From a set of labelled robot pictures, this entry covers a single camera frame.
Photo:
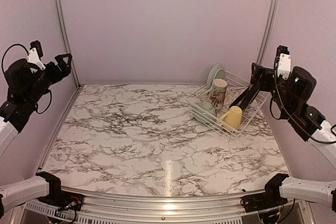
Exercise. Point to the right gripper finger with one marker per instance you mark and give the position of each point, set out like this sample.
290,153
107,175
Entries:
237,101
249,96

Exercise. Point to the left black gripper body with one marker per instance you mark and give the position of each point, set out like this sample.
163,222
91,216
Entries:
54,76

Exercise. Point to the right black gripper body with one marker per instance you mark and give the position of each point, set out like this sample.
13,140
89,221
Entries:
264,85

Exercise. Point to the yellow mug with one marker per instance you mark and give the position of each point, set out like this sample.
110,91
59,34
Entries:
231,120

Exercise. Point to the beige patterned mug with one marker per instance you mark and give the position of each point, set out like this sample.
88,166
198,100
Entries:
218,93

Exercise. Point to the green floral plate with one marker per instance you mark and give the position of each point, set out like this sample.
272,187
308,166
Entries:
217,72

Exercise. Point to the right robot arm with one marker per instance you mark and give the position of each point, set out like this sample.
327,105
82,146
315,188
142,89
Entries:
291,94

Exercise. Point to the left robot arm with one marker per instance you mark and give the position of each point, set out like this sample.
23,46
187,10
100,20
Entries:
28,80

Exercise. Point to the green bowl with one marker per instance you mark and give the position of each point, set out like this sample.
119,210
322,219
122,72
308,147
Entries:
204,112

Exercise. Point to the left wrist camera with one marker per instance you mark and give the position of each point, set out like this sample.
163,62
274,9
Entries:
35,53

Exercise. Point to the white wire dish rack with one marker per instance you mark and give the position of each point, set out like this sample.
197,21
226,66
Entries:
235,86

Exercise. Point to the right aluminium frame post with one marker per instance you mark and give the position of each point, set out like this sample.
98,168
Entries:
268,29

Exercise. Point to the aluminium frame post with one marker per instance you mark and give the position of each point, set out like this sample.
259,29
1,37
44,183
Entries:
268,29
62,26

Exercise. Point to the left aluminium frame post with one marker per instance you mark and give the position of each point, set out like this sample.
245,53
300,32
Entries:
62,26

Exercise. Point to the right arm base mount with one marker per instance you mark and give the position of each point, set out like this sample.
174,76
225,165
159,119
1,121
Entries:
260,201

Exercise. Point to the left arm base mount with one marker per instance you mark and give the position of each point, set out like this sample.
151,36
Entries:
65,200

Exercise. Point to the front aluminium rail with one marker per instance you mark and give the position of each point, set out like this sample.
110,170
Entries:
112,208

